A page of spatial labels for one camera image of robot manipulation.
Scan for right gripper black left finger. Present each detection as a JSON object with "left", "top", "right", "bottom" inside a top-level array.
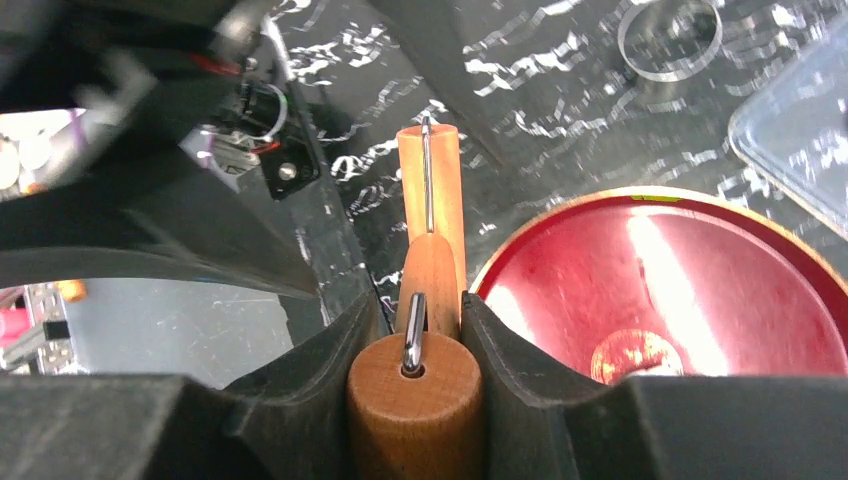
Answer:
[{"left": 1, "top": 293, "right": 381, "bottom": 479}]

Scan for clear plastic tray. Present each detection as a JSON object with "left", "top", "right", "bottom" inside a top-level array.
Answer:
[{"left": 728, "top": 17, "right": 847, "bottom": 237}]

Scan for wooden dough roller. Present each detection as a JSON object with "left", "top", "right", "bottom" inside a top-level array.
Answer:
[{"left": 346, "top": 118, "right": 486, "bottom": 479}]

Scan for round red tray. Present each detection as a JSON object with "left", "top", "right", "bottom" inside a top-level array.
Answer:
[{"left": 473, "top": 186, "right": 847, "bottom": 384}]

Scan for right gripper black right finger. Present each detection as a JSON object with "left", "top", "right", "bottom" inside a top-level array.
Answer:
[{"left": 462, "top": 293, "right": 847, "bottom": 479}]

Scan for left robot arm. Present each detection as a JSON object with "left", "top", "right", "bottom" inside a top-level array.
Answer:
[{"left": 1, "top": 1, "right": 318, "bottom": 298}]

